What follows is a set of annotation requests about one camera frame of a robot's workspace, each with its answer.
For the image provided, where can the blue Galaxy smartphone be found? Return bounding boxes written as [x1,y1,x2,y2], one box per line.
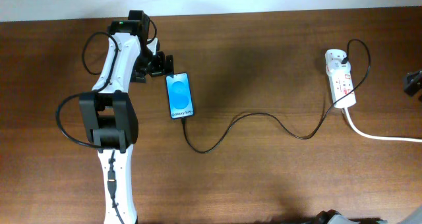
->
[166,72,195,119]

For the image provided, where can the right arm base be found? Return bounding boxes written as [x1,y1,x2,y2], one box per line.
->
[307,210,388,224]

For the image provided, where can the white USB charger plug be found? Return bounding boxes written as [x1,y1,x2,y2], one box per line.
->
[324,49,351,76]

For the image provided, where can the white power strip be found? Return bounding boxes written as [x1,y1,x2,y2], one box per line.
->
[328,71,356,109]

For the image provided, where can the black charger cable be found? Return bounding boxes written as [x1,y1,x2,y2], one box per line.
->
[179,38,371,154]

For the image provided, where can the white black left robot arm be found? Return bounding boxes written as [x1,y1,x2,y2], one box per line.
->
[79,10,174,223]

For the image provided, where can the white power strip cord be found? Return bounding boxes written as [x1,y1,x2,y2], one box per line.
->
[342,107,422,143]

